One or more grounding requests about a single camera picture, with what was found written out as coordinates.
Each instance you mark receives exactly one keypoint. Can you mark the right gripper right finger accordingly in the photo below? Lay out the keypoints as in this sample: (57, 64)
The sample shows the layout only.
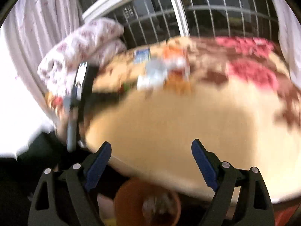
(254, 206)

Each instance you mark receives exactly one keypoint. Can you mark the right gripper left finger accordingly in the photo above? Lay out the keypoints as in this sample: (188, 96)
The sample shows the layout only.
(62, 198)

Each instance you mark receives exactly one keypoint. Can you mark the black sleeved left forearm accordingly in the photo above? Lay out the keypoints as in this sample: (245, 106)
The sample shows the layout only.
(45, 151)

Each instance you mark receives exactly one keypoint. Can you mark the orange trash bin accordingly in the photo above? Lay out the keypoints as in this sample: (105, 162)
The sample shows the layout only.
(138, 202)

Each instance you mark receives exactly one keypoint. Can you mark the person's left hand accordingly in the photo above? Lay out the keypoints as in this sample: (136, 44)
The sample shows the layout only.
(61, 127)

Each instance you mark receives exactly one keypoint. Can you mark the folded floral white quilt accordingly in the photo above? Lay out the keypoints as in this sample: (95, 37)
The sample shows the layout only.
(96, 42)

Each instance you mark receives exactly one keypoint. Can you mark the blue white milk carton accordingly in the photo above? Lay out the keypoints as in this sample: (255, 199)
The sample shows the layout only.
(141, 56)

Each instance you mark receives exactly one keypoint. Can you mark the left pink curtain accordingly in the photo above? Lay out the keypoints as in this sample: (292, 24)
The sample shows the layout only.
(31, 29)

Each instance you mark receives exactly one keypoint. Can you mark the pink curtain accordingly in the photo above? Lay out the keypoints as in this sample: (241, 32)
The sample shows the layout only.
(289, 38)
(31, 29)

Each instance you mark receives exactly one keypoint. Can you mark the window with metal bars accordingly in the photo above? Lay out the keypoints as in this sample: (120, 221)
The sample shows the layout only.
(150, 21)

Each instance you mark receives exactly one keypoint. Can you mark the red white crumpled wrapper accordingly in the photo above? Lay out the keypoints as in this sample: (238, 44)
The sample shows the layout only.
(176, 60)

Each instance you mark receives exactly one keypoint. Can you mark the floral yellow fleece blanket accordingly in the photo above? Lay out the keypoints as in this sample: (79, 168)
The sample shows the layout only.
(239, 102)

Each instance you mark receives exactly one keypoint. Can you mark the right pink curtain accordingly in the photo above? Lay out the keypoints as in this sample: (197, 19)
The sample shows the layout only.
(289, 38)

